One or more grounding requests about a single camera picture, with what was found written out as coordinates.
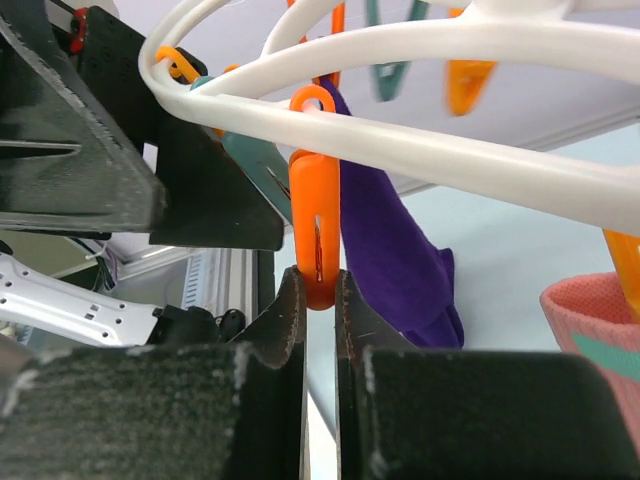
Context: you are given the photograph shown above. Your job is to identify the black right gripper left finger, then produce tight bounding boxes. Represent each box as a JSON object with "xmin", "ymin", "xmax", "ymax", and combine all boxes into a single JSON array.
[{"xmin": 1, "ymin": 267, "xmax": 307, "ymax": 479}]

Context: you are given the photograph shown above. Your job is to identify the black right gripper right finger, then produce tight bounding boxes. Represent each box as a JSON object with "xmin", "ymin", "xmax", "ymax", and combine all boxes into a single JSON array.
[{"xmin": 335, "ymin": 272, "xmax": 639, "ymax": 479}]

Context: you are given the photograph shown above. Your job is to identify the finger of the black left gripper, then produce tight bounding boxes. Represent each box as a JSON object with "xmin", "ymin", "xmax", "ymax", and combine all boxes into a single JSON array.
[
  {"xmin": 79, "ymin": 6, "xmax": 284, "ymax": 250},
  {"xmin": 1, "ymin": 1, "xmax": 165, "ymax": 232}
]

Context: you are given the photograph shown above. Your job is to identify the orange clothes peg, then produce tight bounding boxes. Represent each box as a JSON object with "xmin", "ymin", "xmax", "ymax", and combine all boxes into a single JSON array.
[{"xmin": 288, "ymin": 83, "xmax": 342, "ymax": 311}]

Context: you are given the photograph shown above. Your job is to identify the pink patterned sock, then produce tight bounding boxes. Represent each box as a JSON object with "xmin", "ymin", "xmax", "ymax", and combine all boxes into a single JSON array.
[{"xmin": 539, "ymin": 272, "xmax": 639, "ymax": 445}]

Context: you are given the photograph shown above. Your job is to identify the white oval clip hanger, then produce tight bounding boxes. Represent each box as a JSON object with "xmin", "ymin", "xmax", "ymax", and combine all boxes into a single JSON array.
[{"xmin": 138, "ymin": 1, "xmax": 639, "ymax": 235}]

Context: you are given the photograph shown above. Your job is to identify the purple sock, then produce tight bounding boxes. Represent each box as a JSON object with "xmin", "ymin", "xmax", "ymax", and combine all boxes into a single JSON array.
[{"xmin": 314, "ymin": 74, "xmax": 466, "ymax": 350}]

